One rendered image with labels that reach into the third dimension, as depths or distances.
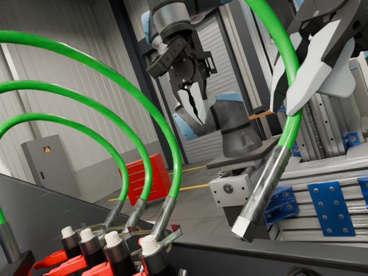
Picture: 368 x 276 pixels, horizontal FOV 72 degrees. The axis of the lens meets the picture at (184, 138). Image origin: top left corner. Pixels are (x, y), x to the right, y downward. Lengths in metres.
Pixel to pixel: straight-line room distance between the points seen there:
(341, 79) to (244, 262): 0.38
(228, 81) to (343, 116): 5.99
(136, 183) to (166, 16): 4.19
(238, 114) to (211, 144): 6.54
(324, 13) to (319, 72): 0.06
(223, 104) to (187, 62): 0.41
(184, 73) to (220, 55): 6.49
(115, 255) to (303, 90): 0.28
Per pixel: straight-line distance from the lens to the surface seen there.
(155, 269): 0.29
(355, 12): 0.28
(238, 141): 0.93
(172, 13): 0.58
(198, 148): 7.75
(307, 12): 0.33
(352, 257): 0.47
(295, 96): 0.27
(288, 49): 0.30
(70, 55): 0.38
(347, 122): 1.06
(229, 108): 0.93
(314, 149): 1.01
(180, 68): 0.56
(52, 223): 0.57
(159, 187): 4.53
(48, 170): 6.95
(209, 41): 7.20
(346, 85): 0.30
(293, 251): 0.50
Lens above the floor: 1.21
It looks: 3 degrees down
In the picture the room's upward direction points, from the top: 19 degrees counter-clockwise
